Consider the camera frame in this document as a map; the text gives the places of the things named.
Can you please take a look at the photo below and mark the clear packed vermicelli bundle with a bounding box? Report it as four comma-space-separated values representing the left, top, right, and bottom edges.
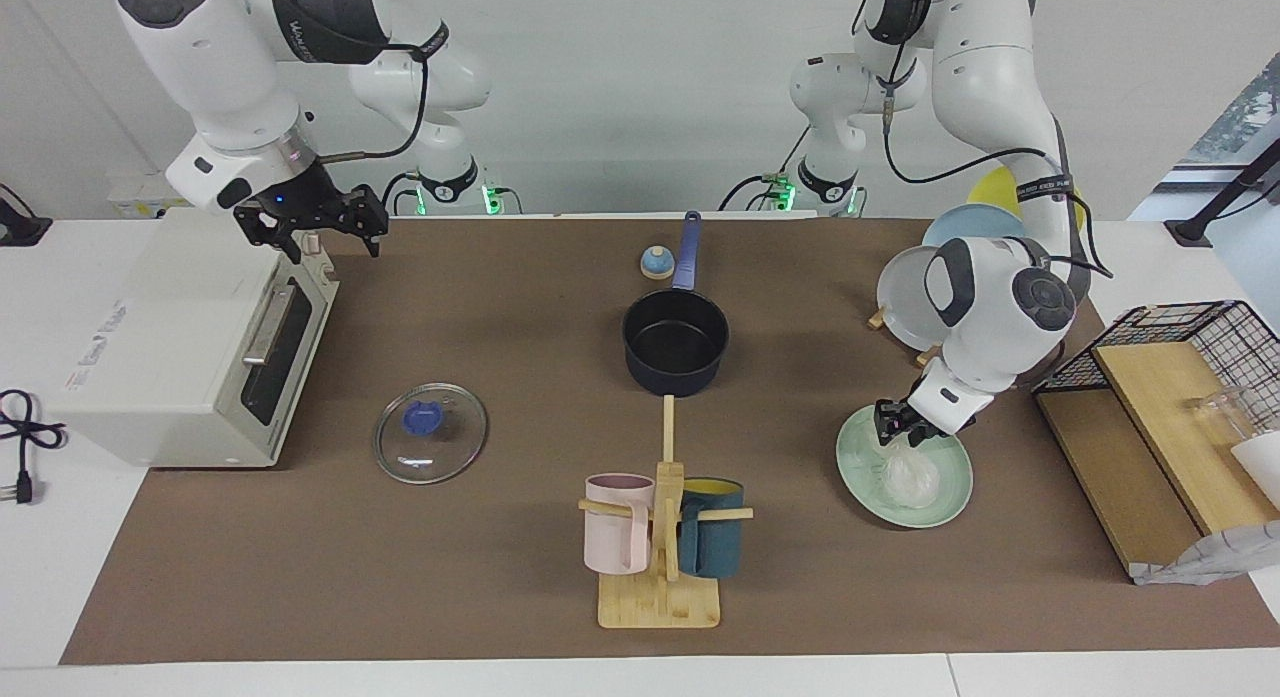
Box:
880, 437, 943, 509

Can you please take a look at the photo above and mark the glass lid with blue knob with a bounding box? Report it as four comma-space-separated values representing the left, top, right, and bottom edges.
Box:
373, 382, 489, 485

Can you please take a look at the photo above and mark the mint green plate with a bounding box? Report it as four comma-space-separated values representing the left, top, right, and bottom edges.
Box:
837, 403, 974, 529

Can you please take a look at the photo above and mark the wooden plate rack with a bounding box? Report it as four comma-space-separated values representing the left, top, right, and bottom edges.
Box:
867, 305, 943, 368

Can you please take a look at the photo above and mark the grey plate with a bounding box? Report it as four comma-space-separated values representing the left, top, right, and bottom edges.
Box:
877, 245, 949, 353

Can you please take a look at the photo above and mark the light blue plate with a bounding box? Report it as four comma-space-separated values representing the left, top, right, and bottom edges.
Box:
922, 203, 1029, 249

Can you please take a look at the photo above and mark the yellow plate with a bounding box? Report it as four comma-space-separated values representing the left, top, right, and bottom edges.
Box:
967, 167, 1081, 224

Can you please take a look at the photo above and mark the white toaster oven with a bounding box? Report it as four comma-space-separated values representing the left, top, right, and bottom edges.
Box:
45, 207, 341, 469

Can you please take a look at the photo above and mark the brown wooden board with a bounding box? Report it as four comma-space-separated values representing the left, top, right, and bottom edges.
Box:
1036, 389, 1201, 578

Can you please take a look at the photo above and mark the dark teal mug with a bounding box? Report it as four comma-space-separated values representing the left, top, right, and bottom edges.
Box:
677, 478, 745, 579

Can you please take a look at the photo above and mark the dark blue saucepan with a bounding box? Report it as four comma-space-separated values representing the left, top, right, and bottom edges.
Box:
622, 211, 731, 397

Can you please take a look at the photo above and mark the light wooden board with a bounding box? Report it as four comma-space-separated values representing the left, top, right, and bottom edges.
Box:
1092, 342, 1280, 536

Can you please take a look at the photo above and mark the black table clamp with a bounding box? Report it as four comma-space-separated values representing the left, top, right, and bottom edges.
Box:
0, 182, 53, 246

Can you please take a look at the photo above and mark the wooden mug tree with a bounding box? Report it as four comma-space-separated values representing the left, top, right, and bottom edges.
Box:
578, 395, 754, 630

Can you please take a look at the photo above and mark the pink mug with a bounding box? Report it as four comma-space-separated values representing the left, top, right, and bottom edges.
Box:
584, 474, 656, 576

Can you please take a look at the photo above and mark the clear glass cup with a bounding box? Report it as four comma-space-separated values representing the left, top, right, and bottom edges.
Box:
1185, 387, 1261, 443

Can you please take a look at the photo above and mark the grey patterned bag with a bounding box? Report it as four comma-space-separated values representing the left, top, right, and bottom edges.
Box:
1130, 522, 1280, 586

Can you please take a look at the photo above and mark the brown table mat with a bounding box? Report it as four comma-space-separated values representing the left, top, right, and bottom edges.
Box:
60, 217, 1280, 666

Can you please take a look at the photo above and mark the white cup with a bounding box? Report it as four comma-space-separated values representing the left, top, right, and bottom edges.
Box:
1230, 432, 1280, 508

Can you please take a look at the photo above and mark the black right base cable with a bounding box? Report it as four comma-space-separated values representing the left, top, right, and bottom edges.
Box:
378, 170, 426, 216

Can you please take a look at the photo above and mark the black base cable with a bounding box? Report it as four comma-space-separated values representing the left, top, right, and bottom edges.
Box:
378, 170, 426, 216
718, 127, 813, 213

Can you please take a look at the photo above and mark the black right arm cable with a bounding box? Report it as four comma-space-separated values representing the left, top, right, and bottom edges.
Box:
320, 42, 431, 164

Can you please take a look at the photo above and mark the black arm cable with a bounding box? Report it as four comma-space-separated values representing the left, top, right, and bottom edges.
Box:
880, 37, 1113, 278
320, 42, 431, 164

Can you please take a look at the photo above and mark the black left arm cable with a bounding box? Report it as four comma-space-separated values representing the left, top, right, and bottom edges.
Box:
880, 37, 1113, 278

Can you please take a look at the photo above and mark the black left base cable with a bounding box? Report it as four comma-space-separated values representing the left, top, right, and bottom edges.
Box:
718, 127, 813, 213

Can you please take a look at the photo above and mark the black wire basket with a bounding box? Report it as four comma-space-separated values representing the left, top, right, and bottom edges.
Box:
1032, 300, 1280, 438

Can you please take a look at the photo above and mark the black power cable with plug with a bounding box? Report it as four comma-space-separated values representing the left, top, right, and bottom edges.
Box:
0, 389, 69, 505

